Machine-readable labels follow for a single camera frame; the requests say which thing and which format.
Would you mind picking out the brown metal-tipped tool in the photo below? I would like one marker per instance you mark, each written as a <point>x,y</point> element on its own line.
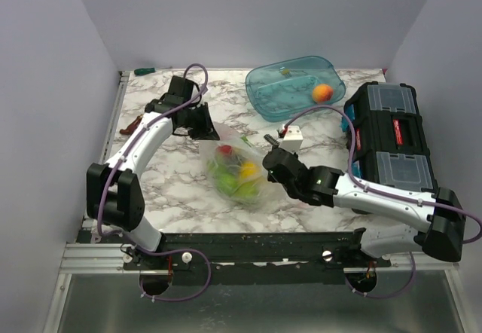
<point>131,128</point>

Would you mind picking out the aluminium side rail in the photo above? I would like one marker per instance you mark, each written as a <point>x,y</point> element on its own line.
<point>114,117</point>

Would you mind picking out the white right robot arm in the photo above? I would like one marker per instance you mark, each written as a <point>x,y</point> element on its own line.
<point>432,223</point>

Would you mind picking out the teal plastic tray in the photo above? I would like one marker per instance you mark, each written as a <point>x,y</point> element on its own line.
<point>277,98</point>

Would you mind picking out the orange fake peach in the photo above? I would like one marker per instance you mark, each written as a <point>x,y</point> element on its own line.
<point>322,93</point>

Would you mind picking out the red fake fruit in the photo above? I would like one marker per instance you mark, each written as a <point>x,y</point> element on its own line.
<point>225,150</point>

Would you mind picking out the aluminium front rail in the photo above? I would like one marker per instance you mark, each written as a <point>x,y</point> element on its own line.
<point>108,258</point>

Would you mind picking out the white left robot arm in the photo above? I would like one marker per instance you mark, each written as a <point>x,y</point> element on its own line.
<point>114,195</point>

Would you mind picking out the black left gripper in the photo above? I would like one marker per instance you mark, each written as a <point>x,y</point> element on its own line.
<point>207,131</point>

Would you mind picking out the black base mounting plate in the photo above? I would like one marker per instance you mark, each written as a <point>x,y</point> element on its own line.
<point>250,259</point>

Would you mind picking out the green fake fruit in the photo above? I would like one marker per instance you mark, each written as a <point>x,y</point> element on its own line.
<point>241,192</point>

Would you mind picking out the clear plastic bag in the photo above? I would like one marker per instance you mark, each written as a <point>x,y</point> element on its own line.
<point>214,164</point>

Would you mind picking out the yellow fake fruit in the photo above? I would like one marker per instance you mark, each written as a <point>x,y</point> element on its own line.
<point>247,170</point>

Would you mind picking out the black tool box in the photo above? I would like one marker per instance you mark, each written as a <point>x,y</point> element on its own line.
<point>390,144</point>

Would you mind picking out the green handled screwdriver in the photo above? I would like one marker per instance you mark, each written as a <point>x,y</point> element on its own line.
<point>149,70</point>

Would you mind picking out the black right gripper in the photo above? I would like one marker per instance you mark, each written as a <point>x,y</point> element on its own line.
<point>275,147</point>

